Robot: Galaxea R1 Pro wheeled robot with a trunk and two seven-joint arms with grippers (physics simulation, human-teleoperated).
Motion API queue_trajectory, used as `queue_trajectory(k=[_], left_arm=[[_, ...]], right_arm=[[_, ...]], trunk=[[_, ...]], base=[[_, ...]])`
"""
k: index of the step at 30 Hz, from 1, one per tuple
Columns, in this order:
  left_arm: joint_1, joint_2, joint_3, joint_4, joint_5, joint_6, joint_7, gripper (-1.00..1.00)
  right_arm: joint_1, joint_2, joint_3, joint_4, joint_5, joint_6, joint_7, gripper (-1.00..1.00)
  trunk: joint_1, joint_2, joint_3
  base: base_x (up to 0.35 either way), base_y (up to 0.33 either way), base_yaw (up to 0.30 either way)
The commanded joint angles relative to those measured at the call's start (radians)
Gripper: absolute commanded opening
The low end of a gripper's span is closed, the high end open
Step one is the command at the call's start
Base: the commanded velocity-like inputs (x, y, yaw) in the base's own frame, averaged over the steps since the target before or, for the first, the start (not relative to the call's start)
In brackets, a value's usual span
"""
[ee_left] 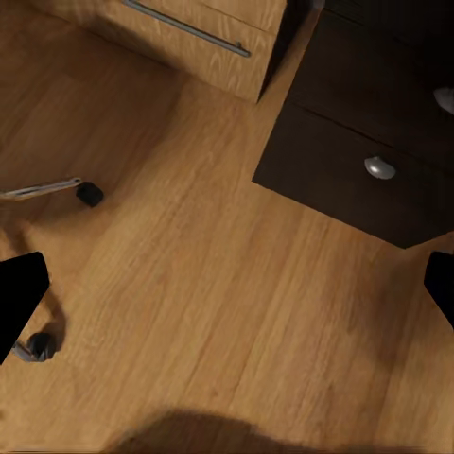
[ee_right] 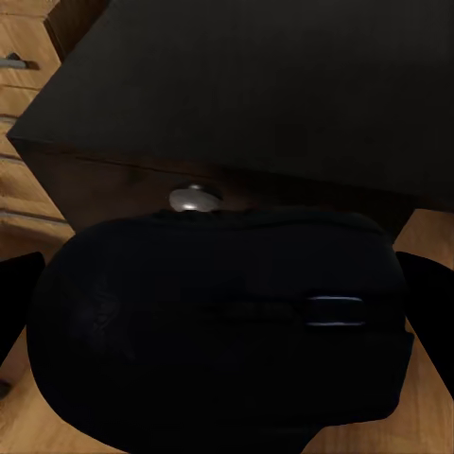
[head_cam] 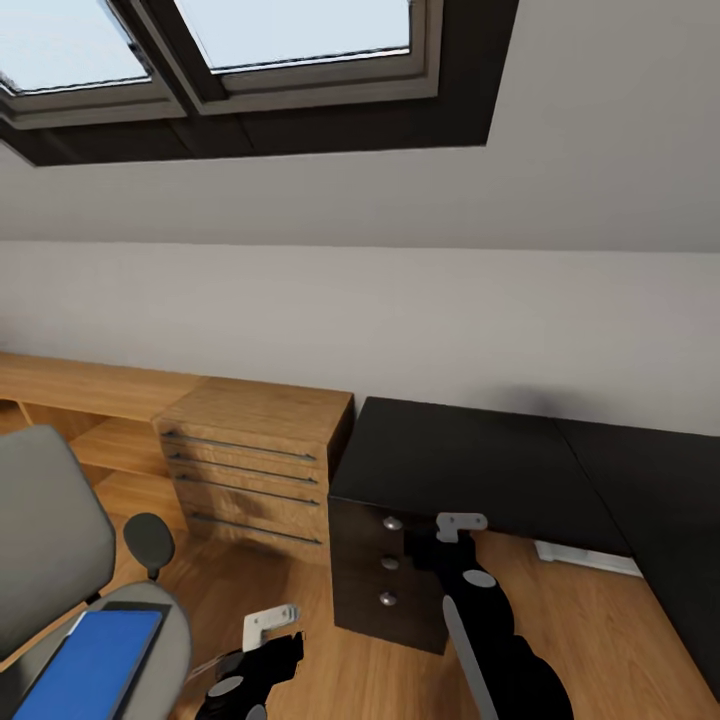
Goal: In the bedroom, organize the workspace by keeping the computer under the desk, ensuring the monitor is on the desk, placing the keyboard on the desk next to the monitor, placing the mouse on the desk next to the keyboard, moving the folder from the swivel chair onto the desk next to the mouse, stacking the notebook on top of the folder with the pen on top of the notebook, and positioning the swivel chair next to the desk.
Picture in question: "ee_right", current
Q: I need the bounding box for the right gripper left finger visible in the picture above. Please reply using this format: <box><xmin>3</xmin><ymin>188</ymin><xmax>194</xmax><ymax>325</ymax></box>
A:
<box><xmin>0</xmin><ymin>252</ymin><xmax>46</xmax><ymax>365</ymax></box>

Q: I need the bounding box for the mouse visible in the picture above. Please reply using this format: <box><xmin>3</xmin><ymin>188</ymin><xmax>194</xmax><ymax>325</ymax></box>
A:
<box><xmin>26</xmin><ymin>206</ymin><xmax>414</xmax><ymax>454</ymax></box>

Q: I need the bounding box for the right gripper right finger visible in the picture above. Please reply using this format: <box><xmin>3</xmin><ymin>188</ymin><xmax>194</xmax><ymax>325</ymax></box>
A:
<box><xmin>395</xmin><ymin>252</ymin><xmax>454</xmax><ymax>398</ymax></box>

